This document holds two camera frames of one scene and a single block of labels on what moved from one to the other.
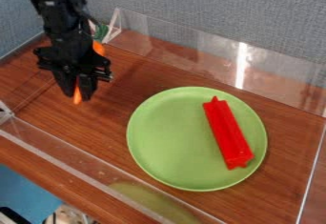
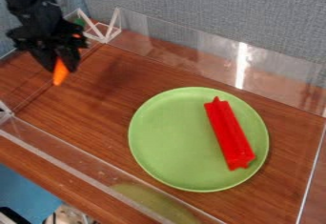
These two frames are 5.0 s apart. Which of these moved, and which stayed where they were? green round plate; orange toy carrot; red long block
Moved: orange toy carrot
Stayed: green round plate; red long block
